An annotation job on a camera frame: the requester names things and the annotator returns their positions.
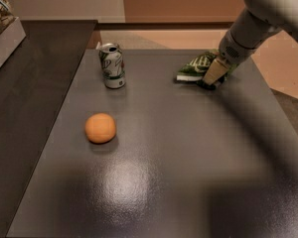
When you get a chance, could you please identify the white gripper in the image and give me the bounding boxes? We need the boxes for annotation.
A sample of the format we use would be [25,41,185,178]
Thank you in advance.
[203,30,257,85]

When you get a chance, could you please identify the green white soda can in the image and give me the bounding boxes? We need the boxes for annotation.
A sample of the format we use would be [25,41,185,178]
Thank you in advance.
[96,43,125,89]

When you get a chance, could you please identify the orange fruit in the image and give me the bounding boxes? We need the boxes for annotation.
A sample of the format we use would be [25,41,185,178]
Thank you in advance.
[84,113,116,144]

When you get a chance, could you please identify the green jalapeno chip bag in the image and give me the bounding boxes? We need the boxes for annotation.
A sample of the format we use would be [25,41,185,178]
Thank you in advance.
[176,50,237,90]

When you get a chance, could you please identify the white snack display box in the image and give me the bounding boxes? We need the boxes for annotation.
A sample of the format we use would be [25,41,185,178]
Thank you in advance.
[0,0,26,68]

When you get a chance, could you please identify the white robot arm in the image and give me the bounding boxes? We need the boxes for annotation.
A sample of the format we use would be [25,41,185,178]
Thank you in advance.
[203,0,298,85]

